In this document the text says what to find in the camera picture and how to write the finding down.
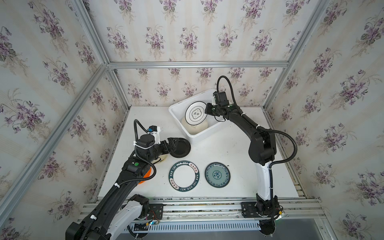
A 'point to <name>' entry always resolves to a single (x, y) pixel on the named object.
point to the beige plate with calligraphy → (160, 159)
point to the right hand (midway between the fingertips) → (204, 109)
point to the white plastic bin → (178, 110)
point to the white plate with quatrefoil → (195, 113)
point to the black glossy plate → (182, 149)
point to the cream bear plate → (198, 129)
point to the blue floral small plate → (217, 175)
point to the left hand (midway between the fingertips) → (172, 139)
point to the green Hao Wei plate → (184, 176)
